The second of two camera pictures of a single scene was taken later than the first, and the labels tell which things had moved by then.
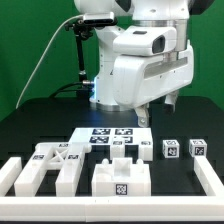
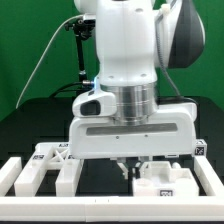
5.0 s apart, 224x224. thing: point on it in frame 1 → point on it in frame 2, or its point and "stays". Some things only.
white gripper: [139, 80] → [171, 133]
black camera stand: [82, 32] stays
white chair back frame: [62, 156] stays
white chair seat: [121, 178] → [159, 178]
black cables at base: [80, 90] stays
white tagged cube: [197, 147] stays
